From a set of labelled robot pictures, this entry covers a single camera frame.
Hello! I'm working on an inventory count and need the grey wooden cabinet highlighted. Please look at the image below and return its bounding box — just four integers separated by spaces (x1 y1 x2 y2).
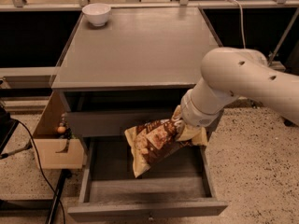
50 6 239 161

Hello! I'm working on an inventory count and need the black stand left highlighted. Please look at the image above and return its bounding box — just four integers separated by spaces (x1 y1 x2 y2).
0 106 19 154

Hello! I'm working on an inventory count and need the white ceramic bowl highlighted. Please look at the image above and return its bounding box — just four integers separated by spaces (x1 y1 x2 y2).
82 3 111 26

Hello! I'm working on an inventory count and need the open grey middle drawer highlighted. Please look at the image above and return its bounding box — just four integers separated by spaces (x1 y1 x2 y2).
68 136 228 222

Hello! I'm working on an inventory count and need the grey metal rail beam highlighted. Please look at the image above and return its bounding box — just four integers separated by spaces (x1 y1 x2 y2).
268 61 286 72

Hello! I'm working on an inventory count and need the black cable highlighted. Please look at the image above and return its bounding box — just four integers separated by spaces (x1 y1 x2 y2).
0 118 67 224

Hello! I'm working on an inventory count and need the white cable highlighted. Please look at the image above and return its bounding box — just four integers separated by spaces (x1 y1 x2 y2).
226 0 247 49

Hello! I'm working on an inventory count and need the closed grey upper drawer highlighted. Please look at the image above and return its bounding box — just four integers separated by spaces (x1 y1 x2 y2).
66 109 173 137

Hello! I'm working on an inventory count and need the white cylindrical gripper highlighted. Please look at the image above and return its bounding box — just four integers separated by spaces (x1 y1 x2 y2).
171 89 223 146

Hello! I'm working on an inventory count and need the brown chip bag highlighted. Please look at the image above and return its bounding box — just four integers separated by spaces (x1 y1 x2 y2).
124 119 192 177

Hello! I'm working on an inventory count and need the small orange ball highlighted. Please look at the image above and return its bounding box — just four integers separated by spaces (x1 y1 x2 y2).
57 126 66 133

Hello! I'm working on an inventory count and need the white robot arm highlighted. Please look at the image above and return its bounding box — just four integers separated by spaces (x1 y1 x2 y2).
173 48 299 141

